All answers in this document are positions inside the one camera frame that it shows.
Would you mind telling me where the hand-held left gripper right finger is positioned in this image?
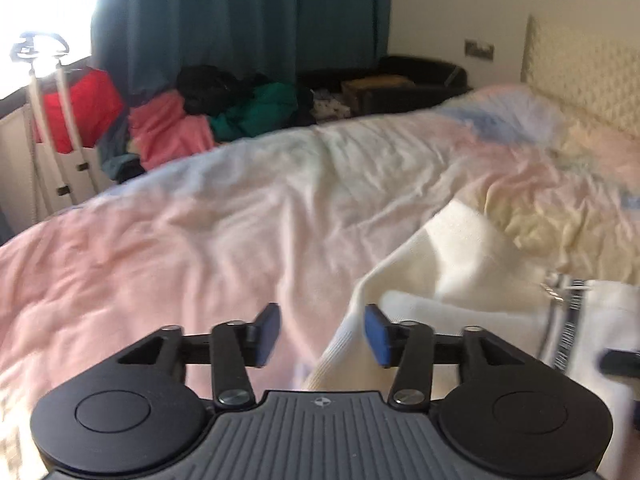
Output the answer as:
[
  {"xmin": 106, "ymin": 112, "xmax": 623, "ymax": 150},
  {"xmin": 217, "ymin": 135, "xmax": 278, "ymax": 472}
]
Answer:
[{"xmin": 364, "ymin": 303, "xmax": 527, "ymax": 407}]

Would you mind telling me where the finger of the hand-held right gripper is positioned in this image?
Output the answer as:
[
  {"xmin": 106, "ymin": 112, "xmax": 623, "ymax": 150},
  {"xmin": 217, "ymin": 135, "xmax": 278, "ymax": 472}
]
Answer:
[{"xmin": 599, "ymin": 349, "xmax": 640, "ymax": 377}]

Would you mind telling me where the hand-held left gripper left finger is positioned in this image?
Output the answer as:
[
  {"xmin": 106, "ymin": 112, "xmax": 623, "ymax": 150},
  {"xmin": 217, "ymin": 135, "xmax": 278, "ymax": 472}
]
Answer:
[{"xmin": 117, "ymin": 302, "xmax": 282, "ymax": 409}]

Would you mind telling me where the white sweatshirt garment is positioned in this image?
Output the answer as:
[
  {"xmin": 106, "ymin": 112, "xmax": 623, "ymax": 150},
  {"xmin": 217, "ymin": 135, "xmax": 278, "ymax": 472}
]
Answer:
[{"xmin": 300, "ymin": 199, "xmax": 640, "ymax": 480}]

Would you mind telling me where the pastel bed duvet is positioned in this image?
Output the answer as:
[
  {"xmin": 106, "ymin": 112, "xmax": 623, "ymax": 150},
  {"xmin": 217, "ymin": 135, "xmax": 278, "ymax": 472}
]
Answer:
[{"xmin": 0, "ymin": 82, "xmax": 640, "ymax": 480}]

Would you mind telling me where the green cloth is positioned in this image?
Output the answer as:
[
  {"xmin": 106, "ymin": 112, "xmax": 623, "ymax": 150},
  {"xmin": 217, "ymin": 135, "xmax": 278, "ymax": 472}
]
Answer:
[{"xmin": 209, "ymin": 82, "xmax": 301, "ymax": 143}]

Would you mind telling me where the pink cloth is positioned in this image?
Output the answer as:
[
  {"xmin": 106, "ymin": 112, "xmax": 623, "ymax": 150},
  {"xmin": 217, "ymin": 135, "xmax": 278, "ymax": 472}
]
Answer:
[{"xmin": 127, "ymin": 91, "xmax": 221, "ymax": 172}]

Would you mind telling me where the blue cloth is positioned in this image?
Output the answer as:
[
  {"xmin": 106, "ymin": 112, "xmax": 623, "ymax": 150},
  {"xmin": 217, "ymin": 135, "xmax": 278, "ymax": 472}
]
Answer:
[{"xmin": 97, "ymin": 110, "xmax": 151, "ymax": 186}]

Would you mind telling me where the polka dot cloth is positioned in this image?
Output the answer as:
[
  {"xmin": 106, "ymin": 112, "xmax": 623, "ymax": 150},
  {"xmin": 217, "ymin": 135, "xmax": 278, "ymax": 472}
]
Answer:
[{"xmin": 311, "ymin": 87, "xmax": 353, "ymax": 123}]

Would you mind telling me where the brown wooden box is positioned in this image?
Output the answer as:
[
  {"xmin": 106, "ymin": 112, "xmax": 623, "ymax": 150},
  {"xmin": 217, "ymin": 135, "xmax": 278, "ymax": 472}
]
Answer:
[{"xmin": 341, "ymin": 75, "xmax": 412, "ymax": 108}]

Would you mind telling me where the black cloth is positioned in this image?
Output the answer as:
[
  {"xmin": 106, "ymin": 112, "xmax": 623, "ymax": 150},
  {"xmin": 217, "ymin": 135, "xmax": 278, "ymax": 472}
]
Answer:
[{"xmin": 175, "ymin": 65, "xmax": 273, "ymax": 117}]

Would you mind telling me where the black storage bin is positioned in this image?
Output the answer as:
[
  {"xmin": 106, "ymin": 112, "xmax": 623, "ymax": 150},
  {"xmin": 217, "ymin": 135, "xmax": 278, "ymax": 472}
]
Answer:
[{"xmin": 300, "ymin": 55, "xmax": 473, "ymax": 117}]

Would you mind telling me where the white drawer cabinet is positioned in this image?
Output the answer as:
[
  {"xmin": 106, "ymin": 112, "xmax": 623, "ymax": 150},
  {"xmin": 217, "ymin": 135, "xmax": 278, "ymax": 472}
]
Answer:
[{"xmin": 0, "ymin": 102, "xmax": 108, "ymax": 233}]

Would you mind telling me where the red cloth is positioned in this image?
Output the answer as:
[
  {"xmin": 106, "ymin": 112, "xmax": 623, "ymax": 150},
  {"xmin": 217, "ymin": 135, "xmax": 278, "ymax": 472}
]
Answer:
[{"xmin": 32, "ymin": 67, "xmax": 126, "ymax": 155}]

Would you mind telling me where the cream quilted headboard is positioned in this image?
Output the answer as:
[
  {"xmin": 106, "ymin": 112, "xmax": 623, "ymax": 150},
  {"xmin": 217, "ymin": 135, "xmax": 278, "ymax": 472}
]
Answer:
[{"xmin": 520, "ymin": 12, "xmax": 640, "ymax": 138}]

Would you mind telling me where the teal curtain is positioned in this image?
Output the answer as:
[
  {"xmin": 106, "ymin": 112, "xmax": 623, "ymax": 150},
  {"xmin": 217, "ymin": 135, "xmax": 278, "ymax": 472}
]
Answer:
[{"xmin": 90, "ymin": 0, "xmax": 395, "ymax": 98}]

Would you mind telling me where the bright window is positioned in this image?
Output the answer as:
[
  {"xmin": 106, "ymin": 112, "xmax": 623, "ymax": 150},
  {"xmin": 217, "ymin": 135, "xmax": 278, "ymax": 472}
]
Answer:
[{"xmin": 0, "ymin": 0, "xmax": 110, "ymax": 102}]

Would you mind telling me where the wall switch plate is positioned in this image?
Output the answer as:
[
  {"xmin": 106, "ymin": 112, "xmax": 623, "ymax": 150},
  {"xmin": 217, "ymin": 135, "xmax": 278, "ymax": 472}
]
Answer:
[{"xmin": 464, "ymin": 38, "xmax": 496, "ymax": 60}]

